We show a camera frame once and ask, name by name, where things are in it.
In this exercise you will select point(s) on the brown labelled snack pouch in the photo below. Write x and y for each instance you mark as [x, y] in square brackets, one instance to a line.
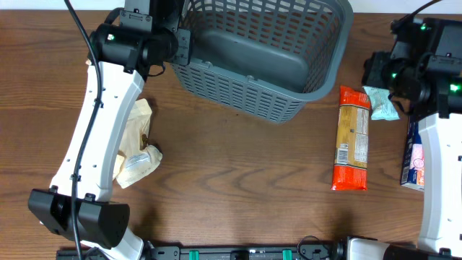
[119, 161]

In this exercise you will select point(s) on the mint green wipes packet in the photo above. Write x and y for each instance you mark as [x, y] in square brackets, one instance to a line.
[382, 107]

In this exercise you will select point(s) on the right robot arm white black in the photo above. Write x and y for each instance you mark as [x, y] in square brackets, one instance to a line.
[424, 67]

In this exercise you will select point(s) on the orange pasta package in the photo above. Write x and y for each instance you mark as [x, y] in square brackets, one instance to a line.
[352, 141]

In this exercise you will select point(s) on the colourful tissue multipack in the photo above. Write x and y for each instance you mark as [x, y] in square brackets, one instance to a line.
[412, 175]

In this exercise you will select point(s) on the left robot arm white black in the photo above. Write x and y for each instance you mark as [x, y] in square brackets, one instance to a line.
[77, 205]

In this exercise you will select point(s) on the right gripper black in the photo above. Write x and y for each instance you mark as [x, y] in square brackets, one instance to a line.
[372, 77]

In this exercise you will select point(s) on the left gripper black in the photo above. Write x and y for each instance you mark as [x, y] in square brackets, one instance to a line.
[182, 54]

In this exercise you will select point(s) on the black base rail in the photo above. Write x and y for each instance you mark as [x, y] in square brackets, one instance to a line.
[305, 251]

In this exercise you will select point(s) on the beige paper pouch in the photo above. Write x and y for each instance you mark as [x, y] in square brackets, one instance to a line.
[141, 157]

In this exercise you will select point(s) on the grey plastic basket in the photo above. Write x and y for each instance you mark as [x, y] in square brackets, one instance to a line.
[268, 58]

